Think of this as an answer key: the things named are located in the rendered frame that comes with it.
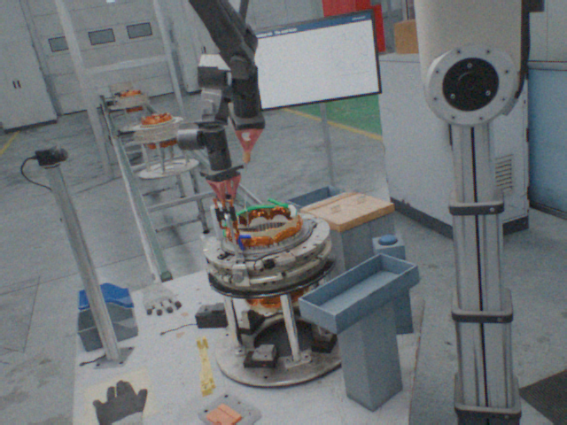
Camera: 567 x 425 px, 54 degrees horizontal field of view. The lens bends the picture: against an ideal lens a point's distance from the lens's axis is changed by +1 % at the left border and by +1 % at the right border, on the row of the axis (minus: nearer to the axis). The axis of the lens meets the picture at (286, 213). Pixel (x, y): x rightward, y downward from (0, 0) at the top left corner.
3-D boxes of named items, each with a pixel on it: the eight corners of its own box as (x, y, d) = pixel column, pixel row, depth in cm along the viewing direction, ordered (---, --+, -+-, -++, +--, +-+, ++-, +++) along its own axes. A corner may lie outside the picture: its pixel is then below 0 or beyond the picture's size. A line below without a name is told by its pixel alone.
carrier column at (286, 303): (291, 361, 136) (276, 287, 129) (300, 358, 137) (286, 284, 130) (295, 366, 134) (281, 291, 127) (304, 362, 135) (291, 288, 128)
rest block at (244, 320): (260, 318, 155) (256, 302, 153) (250, 328, 150) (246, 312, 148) (246, 316, 157) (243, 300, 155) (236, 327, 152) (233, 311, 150)
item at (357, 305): (353, 435, 113) (334, 315, 103) (318, 411, 121) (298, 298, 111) (429, 374, 126) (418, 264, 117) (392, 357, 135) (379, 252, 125)
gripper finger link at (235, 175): (211, 204, 148) (204, 171, 145) (232, 195, 152) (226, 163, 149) (224, 209, 143) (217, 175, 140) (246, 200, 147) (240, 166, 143)
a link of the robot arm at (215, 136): (218, 127, 136) (228, 121, 141) (194, 128, 138) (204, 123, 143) (223, 153, 139) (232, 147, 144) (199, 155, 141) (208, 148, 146)
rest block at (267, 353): (257, 351, 140) (255, 343, 140) (277, 351, 139) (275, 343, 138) (252, 361, 137) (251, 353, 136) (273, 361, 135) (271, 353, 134)
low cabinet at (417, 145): (536, 227, 366) (534, 42, 325) (465, 251, 351) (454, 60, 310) (444, 191, 458) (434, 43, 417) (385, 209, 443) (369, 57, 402)
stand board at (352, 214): (300, 216, 163) (299, 208, 162) (352, 197, 171) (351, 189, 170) (339, 233, 146) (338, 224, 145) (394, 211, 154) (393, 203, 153)
